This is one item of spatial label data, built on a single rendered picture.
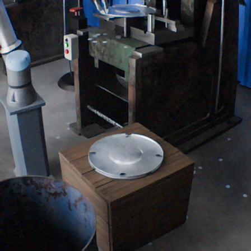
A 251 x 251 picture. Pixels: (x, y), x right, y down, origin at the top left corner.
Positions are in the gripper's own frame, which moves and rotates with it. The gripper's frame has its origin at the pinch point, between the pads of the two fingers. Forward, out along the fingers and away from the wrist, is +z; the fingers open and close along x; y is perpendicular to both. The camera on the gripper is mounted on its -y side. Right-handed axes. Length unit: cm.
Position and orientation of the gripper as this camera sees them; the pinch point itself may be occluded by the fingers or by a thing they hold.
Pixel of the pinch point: (105, 12)
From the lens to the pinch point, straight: 187.5
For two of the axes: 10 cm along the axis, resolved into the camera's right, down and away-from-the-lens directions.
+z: 3.3, 8.2, 4.6
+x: 9.4, -2.5, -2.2
